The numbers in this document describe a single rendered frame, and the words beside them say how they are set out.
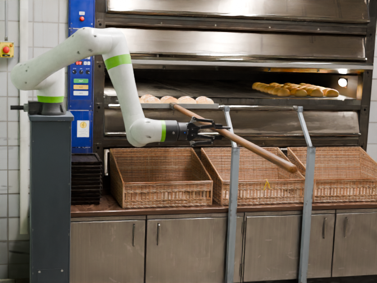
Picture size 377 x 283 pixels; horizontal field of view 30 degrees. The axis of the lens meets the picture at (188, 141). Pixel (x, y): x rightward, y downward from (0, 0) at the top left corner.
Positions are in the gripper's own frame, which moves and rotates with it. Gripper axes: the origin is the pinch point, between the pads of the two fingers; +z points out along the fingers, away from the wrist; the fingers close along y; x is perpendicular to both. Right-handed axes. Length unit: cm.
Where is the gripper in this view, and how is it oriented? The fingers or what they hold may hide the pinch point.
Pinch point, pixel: (222, 131)
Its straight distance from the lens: 306.6
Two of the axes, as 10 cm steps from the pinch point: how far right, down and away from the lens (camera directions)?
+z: 9.7, 0.1, 2.4
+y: -0.5, 9.9, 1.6
